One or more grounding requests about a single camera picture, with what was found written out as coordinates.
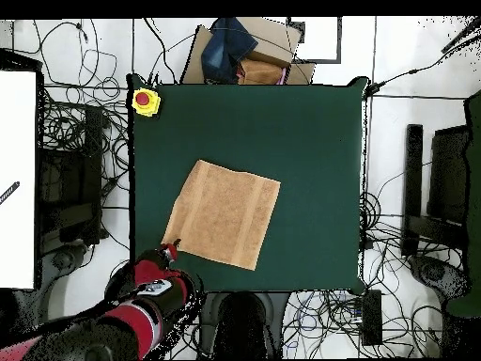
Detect black round knob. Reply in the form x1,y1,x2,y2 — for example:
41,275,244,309
52,250,74,270
422,262,446,283

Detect blue jeans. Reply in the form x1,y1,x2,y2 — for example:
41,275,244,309
200,16,259,85

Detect dark green fabric panel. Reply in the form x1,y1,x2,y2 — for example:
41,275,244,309
463,88,481,317

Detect black panel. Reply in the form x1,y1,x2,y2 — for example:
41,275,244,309
427,124,471,225

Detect black equipment rack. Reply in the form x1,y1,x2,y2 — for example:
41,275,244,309
37,104,110,257

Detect brown folded cloth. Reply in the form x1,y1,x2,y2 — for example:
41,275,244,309
237,58,285,86

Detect yellow emergency stop button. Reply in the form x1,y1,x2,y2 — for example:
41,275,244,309
131,86,163,118

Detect black cable tangle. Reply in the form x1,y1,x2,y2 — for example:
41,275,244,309
164,322,211,361
281,189,465,360
33,18,131,212

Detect black power box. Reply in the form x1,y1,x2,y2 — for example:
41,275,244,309
361,289,383,346

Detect brown cardboard box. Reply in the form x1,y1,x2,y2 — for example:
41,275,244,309
179,16,317,86

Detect black cable with connector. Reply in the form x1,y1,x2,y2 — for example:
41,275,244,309
362,33,481,100

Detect white panel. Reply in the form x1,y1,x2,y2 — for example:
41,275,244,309
0,70,38,290

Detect tan terry towel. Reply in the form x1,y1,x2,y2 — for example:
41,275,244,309
161,159,282,272

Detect striped black rod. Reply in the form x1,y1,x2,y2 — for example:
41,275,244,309
0,180,21,206

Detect dark grey stand base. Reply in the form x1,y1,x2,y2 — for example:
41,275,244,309
35,242,95,321
408,254,473,306

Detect black flat bar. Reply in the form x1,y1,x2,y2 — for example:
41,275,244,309
400,123,425,258

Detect dark green table cloth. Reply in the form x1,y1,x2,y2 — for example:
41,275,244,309
127,72,371,294

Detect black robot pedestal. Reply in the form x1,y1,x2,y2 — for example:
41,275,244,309
196,290,290,360

